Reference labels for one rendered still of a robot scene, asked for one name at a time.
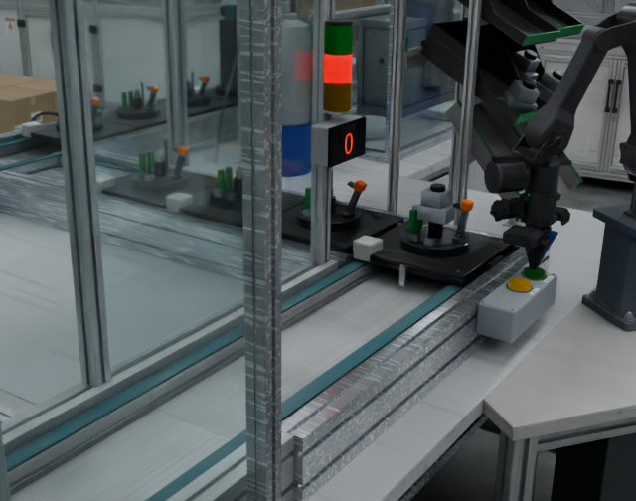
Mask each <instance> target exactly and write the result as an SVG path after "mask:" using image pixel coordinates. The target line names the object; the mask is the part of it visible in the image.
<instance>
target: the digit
mask: <svg viewBox="0 0 636 501"><path fill-rule="evenodd" d="M355 149H356V123H355V124H352V125H349V126H346V127H343V128H342V146H341V161H342V160H345V159H347V158H350V157H353V156H355Z"/></svg>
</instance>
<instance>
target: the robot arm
mask: <svg viewBox="0 0 636 501"><path fill-rule="evenodd" d="M619 46H622V48H623V50H624V52H625V54H626V56H627V60H628V81H629V102H630V123H631V133H630V136H629V138H628V139H627V141H626V142H622V143H620V144H619V148H620V153H621V157H620V161H619V163H621V164H623V168H624V170H626V171H627V174H628V180H630V181H633V182H635V183H634V188H633V191H632V198H631V205H630V209H631V210H625V211H624V214H626V215H628V216H630V217H632V218H635V219H636V3H629V4H627V5H625V6H624V7H623V8H621V10H620V11H619V12H617V13H615V14H612V15H610V16H607V17H605V18H604V19H603V20H602V21H600V22H599V23H598V24H596V25H594V26H591V27H589V28H587V29H586V30H584V32H583V33H582V36H581V42H580V44H579V45H578V47H577V49H576V51H575V53H574V55H573V57H572V59H571V61H570V63H569V65H568V66H567V68H566V70H565V72H564V74H563V76H562V78H561V80H560V82H559V84H558V86H557V88H556V90H555V92H554V94H553V96H552V98H551V99H550V100H549V102H548V103H547V104H545V105H544V106H543V107H542V108H541V109H539V110H538V111H537V113H536V114H535V115H534V117H533V118H532V119H531V121H530V122H529V124H528V125H527V127H526V130H525V133H524V135H523V136H522V137H521V139H520V140H519V141H518V143H517V144H516V145H515V147H514V148H513V149H512V151H511V152H512V153H513V154H506V155H502V154H493V155H492V160H491V161H490V162H489V163H488V165H487V167H486V170H485V172H484V180H485V185H486V188H487V190H488V191H489V192H490V193H506V192H518V191H523V190H524V189H525V193H523V194H521V195H519V196H518V197H517V198H511V199H502V200H496V201H494V203H493V205H492V206H491V211H490V214H491V215H493V217H494V218H495V221H496V222H498V221H501V220H504V219H511V218H516V221H518V222H522V223H525V226H519V225H513V226H512V227H511V228H509V229H508V230H507V231H505V232H504V233H503V242H504V243H507V244H511V245H516V246H521V247H525V249H526V253H527V257H528V262H529V267H530V269H532V270H536V269H537V268H538V266H539V264H540V263H541V261H542V259H543V258H544V256H545V254H546V252H547V251H548V249H549V248H550V246H551V244H552V243H553V241H554V239H555V238H556V236H557V235H558V232H556V231H552V227H550V226H551V225H552V224H553V223H555V222H556V221H561V225H562V226H563V225H565V224H566V223H567V222H569V219H570V212H569V211H568V209H567V208H563V207H557V201H558V200H559V199H560V194H559V193H558V192H557V187H558V178H559V169H560V166H561V165H566V166H567V165H571V163H572V162H571V161H570V160H569V159H568V158H567V157H566V155H565V154H564V151H565V149H566V148H567V146H568V144H569V141H570V138H571V135H572V132H573V130H574V116H575V113H576V110H577V108H578V106H579V104H580V102H581V100H582V99H583V97H584V95H585V93H586V91H587V89H588V87H589V85H590V84H591V82H592V80H593V78H594V76H595V74H596V72H597V70H598V68H599V67H600V65H601V63H602V61H603V59H604V57H605V55H606V53H607V51H609V50H611V49H613V48H616V47H619ZM531 147H533V148H535V149H537V150H538V152H537V153H536V152H534V151H532V150H530V148H531Z"/></svg>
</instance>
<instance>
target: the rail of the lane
mask: <svg viewBox="0 0 636 501"><path fill-rule="evenodd" d="M523 267H529V262H528V257H527V253H526V249H525V247H520V248H519V249H517V250H516V251H514V252H513V253H512V254H510V255H509V256H508V257H506V258H505V259H503V256H502V255H498V256H496V257H495V258H494V259H492V260H491V261H489V262H488V263H487V265H486V273H484V274H483V275H482V276H480V277H479V278H478V279H476V280H475V281H474V282H472V283H471V284H470V285H468V286H467V287H465V288H464V289H463V290H461V291H460V292H459V293H457V294H456V295H455V296H453V297H452V298H450V299H449V300H448V301H446V302H445V303H444V304H442V305H441V306H440V307H438V308H437V309H436V310H434V311H433V312H431V313H430V314H429V315H427V316H426V317H425V318H423V319H422V320H421V321H419V322H418V323H417V324H415V325H414V326H412V327H411V328H410V329H408V330H407V331H406V332H404V333H403V334H402V335H400V336H399V337H398V338H396V339H395V340H394V341H393V342H392V343H390V344H389V345H388V346H386V347H385V348H384V349H382V350H381V351H379V352H378V353H377V354H375V355H374V356H373V357H371V358H370V359H369V360H367V361H366V362H365V363H363V364H362V365H360V366H359V367H358V368H356V369H355V370H354V371H352V372H351V373H350V374H348V375H347V376H346V377H344V378H343V379H341V380H340V381H339V382H337V383H336V384H335V385H333V386H332V387H331V388H329V389H328V390H327V391H325V392H324V393H322V394H321V395H320V396H318V397H317V398H316V399H314V400H313V401H312V402H310V403H309V404H307V405H306V406H305V407H303V408H302V409H301V410H299V411H298V412H297V413H295V414H294V415H293V416H291V417H289V418H288V419H287V420H285V421H284V422H283V423H282V424H281V432H286V433H288V434H291V435H293V436H294V449H293V450H292V451H291V452H290V454H292V455H294V482H293V483H292V484H290V485H289V486H291V487H293V488H294V500H293V501H307V500H308V499H309V498H310V497H312V496H313V495H314V494H315V493H316V492H317V491H318V490H319V489H321V488H322V487H323V486H324V485H325V484H326V483H327V482H329V481H330V480H331V479H332V478H333V477H334V476H335V475H336V474H338V473H339V472H340V471H341V470H342V469H343V468H344V467H346V466H347V465H348V464H349V463H350V462H351V461H352V460H353V459H355V458H356V457H357V456H358V455H359V454H360V453H361V452H362V451H364V450H365V449H366V448H367V447H368V446H369V445H370V444H372V443H373V442H374V441H375V440H376V439H377V438H378V437H379V436H381V435H382V434H383V433H384V432H385V431H386V430H387V429H389V428H390V427H391V426H392V425H393V424H394V423H395V422H396V421H398V420H399V419H400V418H401V417H402V416H403V415H405V414H406V413H407V412H408V411H409V410H410V409H411V408H412V407H414V406H415V405H416V404H417V403H418V402H419V401H420V400H422V399H423V398H424V397H425V396H426V395H427V394H428V393H429V392H431V391H432V390H433V389H434V388H435V387H436V386H437V385H439V384H440V383H441V382H442V381H443V380H444V379H445V378H446V377H448V376H449V375H450V374H451V373H452V372H453V371H454V370H455V369H457V368H458V367H459V366H460V365H461V364H462V363H463V362H465V361H466V360H467V359H468V358H469V357H470V356H471V355H472V354H474V353H475V352H476V351H477V350H478V349H479V348H480V347H482V346H483V345H484V344H485V343H486V342H487V341H488V340H489V339H491V337H487V336H484V335H480V334H477V333H476V332H475V331H476V319H477V307H478V303H479V302H480V301H481V300H482V299H484V298H485V297H486V296H488V295H489V294H490V293H491V292H493V291H494V290H495V289H496V288H498V287H499V286H500V285H502V284H503V283H504V282H505V281H507V280H508V279H509V278H510V277H512V276H513V275H514V274H515V273H517V272H518V271H519V270H521V269H522V268H523Z"/></svg>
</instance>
